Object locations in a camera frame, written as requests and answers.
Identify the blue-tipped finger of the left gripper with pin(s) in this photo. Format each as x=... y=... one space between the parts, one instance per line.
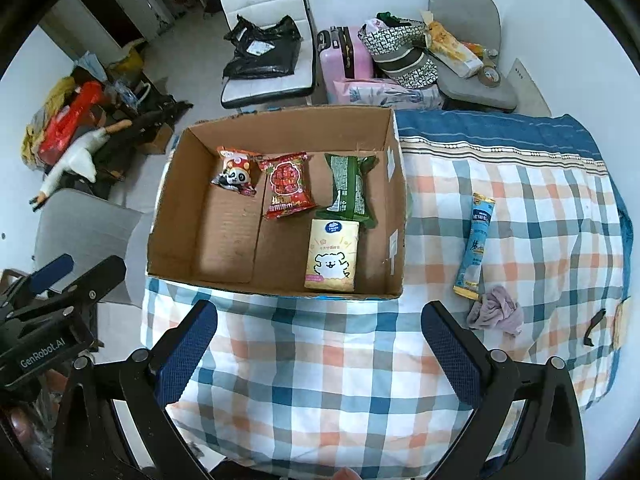
x=27 y=287

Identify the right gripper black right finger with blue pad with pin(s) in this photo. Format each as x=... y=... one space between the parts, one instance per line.
x=484 y=385

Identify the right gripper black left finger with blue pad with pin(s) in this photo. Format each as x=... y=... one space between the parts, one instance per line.
x=153 y=378

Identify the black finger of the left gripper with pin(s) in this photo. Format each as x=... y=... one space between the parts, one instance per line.
x=88 y=289

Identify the mauve cloth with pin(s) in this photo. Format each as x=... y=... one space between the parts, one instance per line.
x=496 y=310

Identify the blue long snack tube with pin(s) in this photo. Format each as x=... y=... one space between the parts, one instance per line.
x=467 y=282

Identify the yellow Vinda tissue pack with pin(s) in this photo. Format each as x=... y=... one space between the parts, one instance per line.
x=332 y=255

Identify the orange panda snack packet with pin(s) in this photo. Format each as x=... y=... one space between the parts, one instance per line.
x=240 y=171

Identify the grey chair at left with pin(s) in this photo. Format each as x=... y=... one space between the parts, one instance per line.
x=90 y=230

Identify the white goose plush toy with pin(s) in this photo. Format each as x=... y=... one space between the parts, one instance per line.
x=77 y=159

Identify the red plastic bag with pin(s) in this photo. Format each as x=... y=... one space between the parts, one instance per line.
x=62 y=127

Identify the yellow cloth pile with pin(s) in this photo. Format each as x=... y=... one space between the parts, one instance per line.
x=36 y=129

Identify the green snack packet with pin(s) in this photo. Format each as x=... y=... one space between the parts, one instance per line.
x=349 y=201

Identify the red snack packet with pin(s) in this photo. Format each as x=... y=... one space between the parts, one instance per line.
x=287 y=182

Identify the brown cardboard box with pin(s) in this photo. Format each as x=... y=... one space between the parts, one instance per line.
x=208 y=236

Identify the pink floral pillow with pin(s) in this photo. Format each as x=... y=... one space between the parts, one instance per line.
x=385 y=93

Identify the black plastic bag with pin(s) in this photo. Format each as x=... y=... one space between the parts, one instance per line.
x=263 y=52

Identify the tape roll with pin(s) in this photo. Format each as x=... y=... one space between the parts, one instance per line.
x=489 y=76

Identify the orange white snack bag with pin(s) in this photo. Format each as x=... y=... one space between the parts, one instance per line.
x=448 y=50

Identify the patterned tote bag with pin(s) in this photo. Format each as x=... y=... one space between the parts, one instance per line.
x=401 y=53

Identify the white leather chair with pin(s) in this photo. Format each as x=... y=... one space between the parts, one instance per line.
x=301 y=84

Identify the pink suitcase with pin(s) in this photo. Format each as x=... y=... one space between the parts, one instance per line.
x=342 y=57

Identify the grey fabric chair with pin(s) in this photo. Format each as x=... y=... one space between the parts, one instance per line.
x=475 y=22

